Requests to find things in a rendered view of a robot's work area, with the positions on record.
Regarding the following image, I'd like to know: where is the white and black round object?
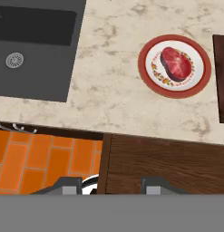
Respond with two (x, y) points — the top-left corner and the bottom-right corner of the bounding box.
(81, 174), (100, 196)

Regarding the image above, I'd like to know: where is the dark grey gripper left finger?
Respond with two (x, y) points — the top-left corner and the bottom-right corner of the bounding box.
(29, 176), (84, 196)

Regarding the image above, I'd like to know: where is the dark brown wooden drawer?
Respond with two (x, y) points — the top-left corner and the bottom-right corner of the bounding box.
(96, 132), (224, 196)

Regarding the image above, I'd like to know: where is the red rimmed white plate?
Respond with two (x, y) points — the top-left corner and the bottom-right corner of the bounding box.
(137, 34), (213, 100)

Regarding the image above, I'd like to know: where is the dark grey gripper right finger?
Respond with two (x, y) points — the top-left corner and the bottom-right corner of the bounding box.
(140, 177), (190, 196)

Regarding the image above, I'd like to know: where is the dark brown cupboard front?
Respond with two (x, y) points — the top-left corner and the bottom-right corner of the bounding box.
(0, 120), (105, 141)

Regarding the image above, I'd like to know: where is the dark brown cutting board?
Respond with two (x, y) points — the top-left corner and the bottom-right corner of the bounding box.
(211, 34), (224, 124)

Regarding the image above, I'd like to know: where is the silver cupboard handle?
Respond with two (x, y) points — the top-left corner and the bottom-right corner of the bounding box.
(12, 122), (38, 134)
(0, 121), (15, 132)

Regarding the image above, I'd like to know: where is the dark grey sink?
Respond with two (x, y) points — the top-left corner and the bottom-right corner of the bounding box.
(0, 0), (87, 103)

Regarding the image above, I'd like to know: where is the red raw meat steak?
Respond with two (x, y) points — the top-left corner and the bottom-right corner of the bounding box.
(160, 46), (193, 82)

